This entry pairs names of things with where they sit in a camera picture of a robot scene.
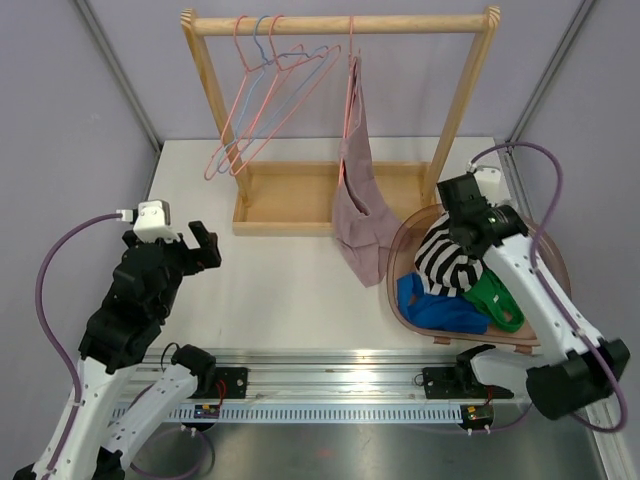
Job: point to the blue tank top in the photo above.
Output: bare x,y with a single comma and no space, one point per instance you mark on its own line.
436,312

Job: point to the aluminium rail base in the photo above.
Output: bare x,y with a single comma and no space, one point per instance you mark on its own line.
336,375

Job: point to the wooden clothes rack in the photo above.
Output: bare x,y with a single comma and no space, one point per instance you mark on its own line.
279,198

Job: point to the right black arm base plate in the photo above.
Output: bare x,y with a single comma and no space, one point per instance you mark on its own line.
457,383

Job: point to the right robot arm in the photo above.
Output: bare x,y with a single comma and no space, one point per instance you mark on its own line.
577,366

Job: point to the pink tank top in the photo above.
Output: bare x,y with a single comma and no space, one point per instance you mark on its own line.
364,225

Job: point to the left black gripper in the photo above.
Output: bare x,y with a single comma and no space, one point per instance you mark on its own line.
207,256

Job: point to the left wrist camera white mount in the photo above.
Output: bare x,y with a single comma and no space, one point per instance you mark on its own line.
151,221

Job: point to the green tank top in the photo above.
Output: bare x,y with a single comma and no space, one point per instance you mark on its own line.
491,298

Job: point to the black white striped tank top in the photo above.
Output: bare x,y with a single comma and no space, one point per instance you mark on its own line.
442,265

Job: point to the translucent pink plastic basket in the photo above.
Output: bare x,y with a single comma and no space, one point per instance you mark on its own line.
400,262

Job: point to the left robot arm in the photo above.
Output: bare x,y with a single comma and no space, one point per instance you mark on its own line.
87,442

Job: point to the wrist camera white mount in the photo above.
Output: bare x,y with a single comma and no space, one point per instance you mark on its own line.
488,179
151,221

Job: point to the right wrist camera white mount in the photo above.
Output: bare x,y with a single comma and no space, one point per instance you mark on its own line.
488,179

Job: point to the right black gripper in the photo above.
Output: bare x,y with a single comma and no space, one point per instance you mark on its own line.
489,205

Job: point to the white slotted cable duct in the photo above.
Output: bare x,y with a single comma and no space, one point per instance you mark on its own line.
290,413

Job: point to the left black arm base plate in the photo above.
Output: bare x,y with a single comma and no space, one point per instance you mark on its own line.
229,382

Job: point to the pink hanger of striped top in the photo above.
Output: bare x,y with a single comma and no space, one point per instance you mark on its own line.
285,100

